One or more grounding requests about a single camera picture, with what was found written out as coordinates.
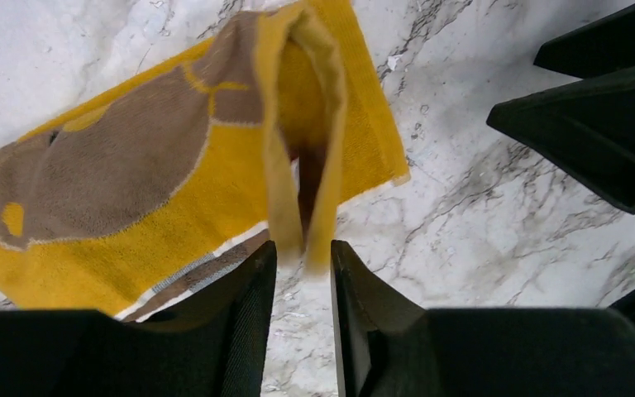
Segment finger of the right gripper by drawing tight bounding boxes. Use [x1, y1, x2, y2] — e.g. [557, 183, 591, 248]
[486, 66, 635, 214]
[533, 4, 635, 79]

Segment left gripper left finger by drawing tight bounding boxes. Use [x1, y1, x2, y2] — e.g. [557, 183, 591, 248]
[0, 242, 276, 396]

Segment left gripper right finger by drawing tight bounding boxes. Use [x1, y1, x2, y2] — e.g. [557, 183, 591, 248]
[331, 241, 635, 396]

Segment brown yellow towels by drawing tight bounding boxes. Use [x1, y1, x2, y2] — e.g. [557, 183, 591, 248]
[0, 1, 409, 321]

